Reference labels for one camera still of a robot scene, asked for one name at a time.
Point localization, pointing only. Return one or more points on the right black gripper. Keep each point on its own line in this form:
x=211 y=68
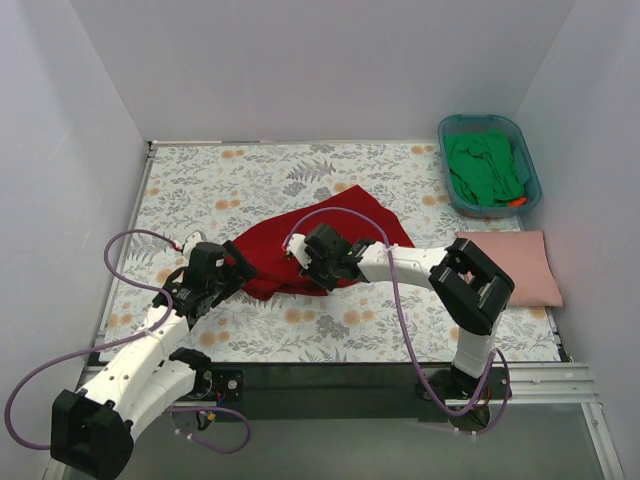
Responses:
x=314 y=265

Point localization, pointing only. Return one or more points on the floral table mat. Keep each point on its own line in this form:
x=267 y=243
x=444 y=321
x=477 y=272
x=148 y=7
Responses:
x=226 y=189

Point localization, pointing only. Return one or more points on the teal plastic bin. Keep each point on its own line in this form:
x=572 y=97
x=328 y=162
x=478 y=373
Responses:
x=526 y=173

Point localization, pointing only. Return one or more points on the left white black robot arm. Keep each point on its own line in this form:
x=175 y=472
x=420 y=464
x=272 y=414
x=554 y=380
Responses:
x=94 y=429

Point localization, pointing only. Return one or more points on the orange cloth item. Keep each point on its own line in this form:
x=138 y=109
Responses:
x=521 y=201

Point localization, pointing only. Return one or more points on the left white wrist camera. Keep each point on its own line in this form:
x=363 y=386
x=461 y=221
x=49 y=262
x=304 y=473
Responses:
x=186 y=246

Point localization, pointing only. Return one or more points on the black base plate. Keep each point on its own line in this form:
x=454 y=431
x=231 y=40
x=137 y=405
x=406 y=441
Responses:
x=316 y=391

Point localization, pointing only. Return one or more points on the green t shirt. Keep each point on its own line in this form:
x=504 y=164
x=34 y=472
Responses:
x=482 y=167

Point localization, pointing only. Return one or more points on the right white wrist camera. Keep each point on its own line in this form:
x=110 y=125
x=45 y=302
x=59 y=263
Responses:
x=296 y=248

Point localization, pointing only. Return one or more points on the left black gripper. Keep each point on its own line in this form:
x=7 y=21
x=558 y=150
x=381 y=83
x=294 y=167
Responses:
x=228 y=270

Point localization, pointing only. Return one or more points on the folded pink t shirt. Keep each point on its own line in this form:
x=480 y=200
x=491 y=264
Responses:
x=522 y=256

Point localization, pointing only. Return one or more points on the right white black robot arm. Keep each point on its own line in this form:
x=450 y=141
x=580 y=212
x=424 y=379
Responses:
x=473 y=289

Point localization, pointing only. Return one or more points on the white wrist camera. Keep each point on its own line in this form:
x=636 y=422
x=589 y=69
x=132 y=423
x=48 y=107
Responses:
x=296 y=248
x=186 y=246

